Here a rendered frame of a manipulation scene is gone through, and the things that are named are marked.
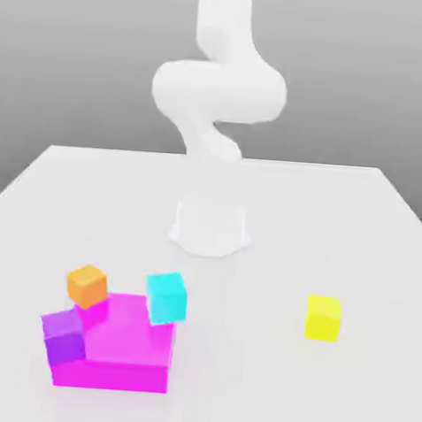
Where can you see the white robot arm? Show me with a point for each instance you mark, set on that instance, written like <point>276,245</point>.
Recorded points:
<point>219,87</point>

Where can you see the small cyan cube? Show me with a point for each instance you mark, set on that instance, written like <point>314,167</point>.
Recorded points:
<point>166,298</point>

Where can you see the small orange cube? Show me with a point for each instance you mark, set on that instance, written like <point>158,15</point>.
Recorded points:
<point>86,287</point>

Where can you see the small yellow cube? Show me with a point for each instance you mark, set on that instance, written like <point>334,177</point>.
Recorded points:
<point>322,318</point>

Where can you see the small magenta cube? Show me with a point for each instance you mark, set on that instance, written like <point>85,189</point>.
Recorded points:
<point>95,314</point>

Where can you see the small purple cube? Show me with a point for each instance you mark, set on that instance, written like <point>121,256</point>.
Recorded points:
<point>63,339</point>

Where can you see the large magenta box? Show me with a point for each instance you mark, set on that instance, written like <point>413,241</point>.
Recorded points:
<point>123,350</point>

